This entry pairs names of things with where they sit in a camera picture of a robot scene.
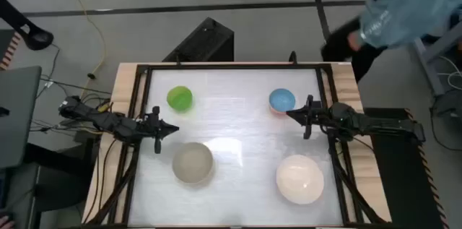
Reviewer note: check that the person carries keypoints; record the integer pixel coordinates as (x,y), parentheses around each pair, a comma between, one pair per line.
(408,8)

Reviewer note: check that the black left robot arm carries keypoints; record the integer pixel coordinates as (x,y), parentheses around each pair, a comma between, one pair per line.
(108,122)

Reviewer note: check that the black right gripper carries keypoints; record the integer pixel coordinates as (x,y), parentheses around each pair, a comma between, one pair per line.
(317,117)

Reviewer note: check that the black clamp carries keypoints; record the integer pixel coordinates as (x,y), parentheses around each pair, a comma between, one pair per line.
(293,58)

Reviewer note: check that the small green plastic bowl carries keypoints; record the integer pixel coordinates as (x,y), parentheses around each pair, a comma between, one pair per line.
(179,98)

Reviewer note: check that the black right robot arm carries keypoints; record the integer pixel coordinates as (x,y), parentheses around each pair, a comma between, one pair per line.
(375,122)

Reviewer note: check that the grey medium bowl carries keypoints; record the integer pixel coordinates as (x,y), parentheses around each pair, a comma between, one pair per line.
(192,163)

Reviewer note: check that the black computer tower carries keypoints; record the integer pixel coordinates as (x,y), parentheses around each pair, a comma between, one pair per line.
(205,43)

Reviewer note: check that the black chair leg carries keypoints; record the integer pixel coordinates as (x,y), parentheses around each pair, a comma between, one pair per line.
(25,26)

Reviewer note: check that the person's hand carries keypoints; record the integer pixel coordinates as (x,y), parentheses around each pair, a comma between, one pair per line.
(354,41)
(5,223)

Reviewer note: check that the large pale pink bowl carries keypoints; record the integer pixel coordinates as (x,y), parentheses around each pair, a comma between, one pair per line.
(299,179)

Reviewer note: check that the small blue bowl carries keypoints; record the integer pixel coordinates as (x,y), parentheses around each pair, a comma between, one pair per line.
(281,99)

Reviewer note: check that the black metal table frame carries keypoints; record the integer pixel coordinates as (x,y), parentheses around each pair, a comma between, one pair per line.
(234,66)

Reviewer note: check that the grey metal stand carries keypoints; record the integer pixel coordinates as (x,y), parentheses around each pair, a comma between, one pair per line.
(433,53)

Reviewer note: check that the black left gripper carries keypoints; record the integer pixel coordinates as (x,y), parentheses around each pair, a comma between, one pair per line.
(153,128)

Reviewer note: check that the black mat with orange stripes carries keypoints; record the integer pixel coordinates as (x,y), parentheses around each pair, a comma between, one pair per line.
(400,178)

